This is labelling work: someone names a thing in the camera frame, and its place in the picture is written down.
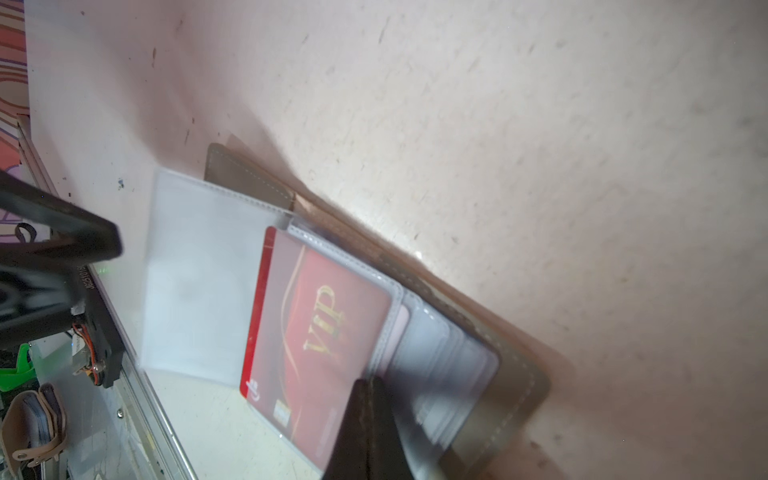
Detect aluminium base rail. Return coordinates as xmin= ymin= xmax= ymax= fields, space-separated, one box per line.
xmin=17 ymin=113 xmax=199 ymax=480

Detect red VIP card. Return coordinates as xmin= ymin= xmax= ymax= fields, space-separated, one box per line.
xmin=240 ymin=227 xmax=404 ymax=470

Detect green clamp in background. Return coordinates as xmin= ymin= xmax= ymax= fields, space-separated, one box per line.
xmin=1 ymin=343 xmax=37 ymax=393

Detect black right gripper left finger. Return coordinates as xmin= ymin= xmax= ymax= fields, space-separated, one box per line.
xmin=322 ymin=377 xmax=383 ymax=480

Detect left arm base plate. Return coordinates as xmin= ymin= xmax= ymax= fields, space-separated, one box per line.
xmin=73 ymin=266 xmax=126 ymax=389

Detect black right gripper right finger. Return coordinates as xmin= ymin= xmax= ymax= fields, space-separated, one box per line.
xmin=374 ymin=377 xmax=414 ymax=480

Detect brown card holder in background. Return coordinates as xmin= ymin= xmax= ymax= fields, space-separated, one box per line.
xmin=1 ymin=383 xmax=68 ymax=479

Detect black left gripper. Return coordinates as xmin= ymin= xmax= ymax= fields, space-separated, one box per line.
xmin=1 ymin=171 xmax=123 ymax=348

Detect grey leather card holder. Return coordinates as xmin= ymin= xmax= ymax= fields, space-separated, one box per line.
xmin=140 ymin=144 xmax=550 ymax=479

